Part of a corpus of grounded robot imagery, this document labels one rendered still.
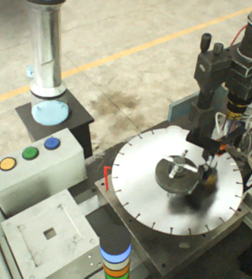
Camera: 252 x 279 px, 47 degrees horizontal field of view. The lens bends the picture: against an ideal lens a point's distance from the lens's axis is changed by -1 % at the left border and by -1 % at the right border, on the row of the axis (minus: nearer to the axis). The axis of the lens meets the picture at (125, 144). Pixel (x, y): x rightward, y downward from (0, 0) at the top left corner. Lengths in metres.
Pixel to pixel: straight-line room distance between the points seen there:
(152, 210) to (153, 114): 1.68
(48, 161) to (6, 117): 1.64
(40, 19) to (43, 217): 0.50
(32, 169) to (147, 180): 0.33
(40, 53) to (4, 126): 1.57
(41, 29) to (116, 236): 0.60
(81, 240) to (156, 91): 1.99
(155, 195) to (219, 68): 0.32
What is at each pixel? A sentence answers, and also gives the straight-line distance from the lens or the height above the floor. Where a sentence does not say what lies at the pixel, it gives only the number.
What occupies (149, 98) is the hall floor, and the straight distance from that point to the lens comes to 2.47.
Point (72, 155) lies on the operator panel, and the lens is 0.87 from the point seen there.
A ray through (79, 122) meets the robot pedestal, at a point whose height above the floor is 0.75.
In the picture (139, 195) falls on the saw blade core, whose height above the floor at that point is 0.95.
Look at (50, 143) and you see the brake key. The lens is 0.90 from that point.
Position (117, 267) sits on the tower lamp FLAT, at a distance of 0.47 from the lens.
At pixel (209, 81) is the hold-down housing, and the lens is 0.60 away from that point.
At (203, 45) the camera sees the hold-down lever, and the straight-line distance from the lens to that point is 0.62.
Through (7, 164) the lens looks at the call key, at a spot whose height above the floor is 0.90.
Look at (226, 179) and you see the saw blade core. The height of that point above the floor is 0.95.
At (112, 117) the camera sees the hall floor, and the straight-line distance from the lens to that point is 2.29.
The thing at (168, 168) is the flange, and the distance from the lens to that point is 0.73.
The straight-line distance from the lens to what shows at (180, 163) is 0.71.
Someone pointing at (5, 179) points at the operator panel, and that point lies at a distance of 0.86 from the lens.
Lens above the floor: 1.55
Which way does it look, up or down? 48 degrees down
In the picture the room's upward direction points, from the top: straight up
